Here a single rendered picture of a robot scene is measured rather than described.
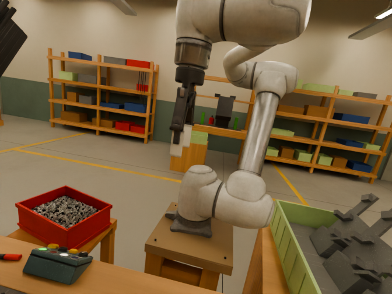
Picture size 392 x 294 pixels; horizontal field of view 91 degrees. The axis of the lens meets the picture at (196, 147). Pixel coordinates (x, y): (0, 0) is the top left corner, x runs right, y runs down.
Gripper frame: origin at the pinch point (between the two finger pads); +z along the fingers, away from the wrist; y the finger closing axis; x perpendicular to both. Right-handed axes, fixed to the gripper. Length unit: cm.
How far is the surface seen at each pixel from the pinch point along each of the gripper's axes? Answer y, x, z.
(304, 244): 34, -59, 46
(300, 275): 8, -46, 41
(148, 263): 12, 10, 56
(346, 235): 31, -72, 35
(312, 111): 469, -223, -24
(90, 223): 11, 36, 43
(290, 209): 52, -56, 39
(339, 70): 521, -281, -133
